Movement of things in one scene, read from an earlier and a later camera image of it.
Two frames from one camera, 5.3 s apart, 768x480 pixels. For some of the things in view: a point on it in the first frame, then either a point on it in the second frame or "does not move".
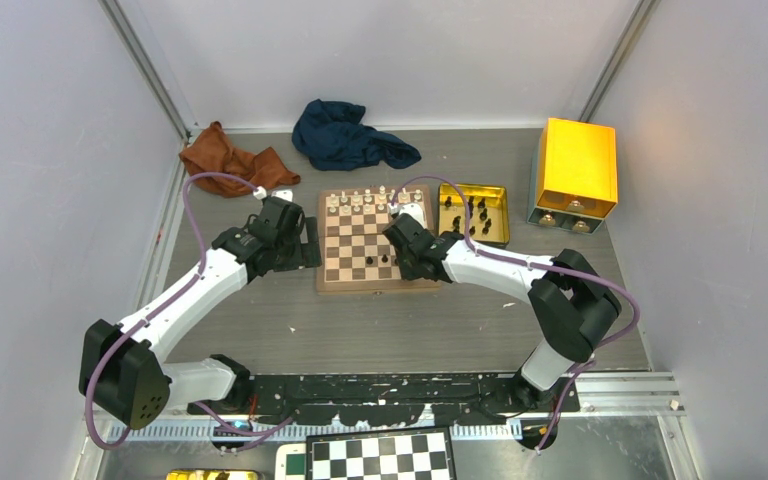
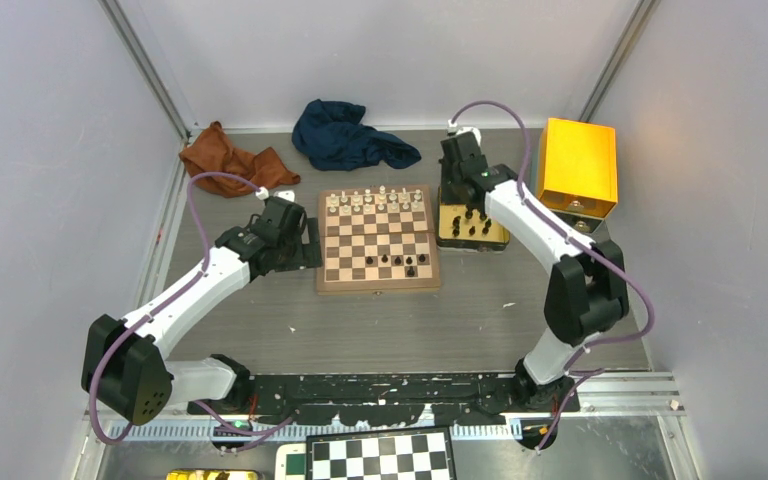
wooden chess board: x=356 y=256 does not move
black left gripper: x=305 y=254 does not move
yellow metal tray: x=488 y=210 does not move
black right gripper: x=406 y=272 to x=446 y=195
